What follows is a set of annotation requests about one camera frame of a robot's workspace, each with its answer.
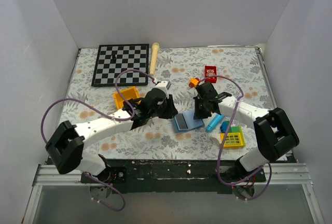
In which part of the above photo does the black VIP card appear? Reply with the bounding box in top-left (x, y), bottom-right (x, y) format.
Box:
top-left (174, 114), bottom-right (188, 131)

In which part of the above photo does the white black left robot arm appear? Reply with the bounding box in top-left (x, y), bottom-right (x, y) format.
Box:
top-left (46, 88), bottom-right (178, 183)

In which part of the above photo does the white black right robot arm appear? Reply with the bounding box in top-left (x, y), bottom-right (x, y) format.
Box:
top-left (194, 82), bottom-right (299, 181)

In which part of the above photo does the cyan plastic marker tube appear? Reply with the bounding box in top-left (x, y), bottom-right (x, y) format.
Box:
top-left (205, 114), bottom-right (224, 132)

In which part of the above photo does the blue toy brick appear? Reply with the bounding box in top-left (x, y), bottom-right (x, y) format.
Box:
top-left (220, 121), bottom-right (229, 133)

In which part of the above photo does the orange toy car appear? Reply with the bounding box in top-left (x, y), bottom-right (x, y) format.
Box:
top-left (189, 78), bottom-right (201, 88)

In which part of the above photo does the white curved toy piece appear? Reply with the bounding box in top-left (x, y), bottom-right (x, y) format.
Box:
top-left (210, 133), bottom-right (222, 146)

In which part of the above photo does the yellow plastic bin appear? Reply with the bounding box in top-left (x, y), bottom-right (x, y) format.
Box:
top-left (113, 86), bottom-right (140, 109)

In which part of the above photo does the red owl toy block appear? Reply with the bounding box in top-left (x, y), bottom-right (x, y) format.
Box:
top-left (204, 65), bottom-right (217, 83)

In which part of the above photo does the green toy brick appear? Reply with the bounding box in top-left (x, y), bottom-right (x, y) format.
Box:
top-left (229, 126), bottom-right (242, 133)

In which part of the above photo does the yellow toy window brick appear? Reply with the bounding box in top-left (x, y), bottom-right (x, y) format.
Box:
top-left (223, 133), bottom-right (245, 149)

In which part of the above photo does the floral patterned table mat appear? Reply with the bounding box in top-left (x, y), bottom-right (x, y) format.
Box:
top-left (60, 47), bottom-right (275, 160)

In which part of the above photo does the cream wooden pestle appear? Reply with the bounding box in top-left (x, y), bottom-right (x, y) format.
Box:
top-left (149, 43), bottom-right (160, 76)

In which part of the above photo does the black white chessboard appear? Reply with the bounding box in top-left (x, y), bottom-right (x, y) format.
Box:
top-left (91, 44), bottom-right (149, 87)

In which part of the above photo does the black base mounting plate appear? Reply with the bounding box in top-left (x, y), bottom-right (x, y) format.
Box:
top-left (45, 158), bottom-right (298, 195)

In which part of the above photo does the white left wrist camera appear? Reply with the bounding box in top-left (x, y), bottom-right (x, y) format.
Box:
top-left (155, 80), bottom-right (171, 94)

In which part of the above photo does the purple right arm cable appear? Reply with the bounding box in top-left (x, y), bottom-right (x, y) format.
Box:
top-left (199, 75), bottom-right (272, 201)

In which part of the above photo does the aluminium frame rail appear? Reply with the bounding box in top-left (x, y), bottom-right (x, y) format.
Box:
top-left (32, 163), bottom-right (312, 186)

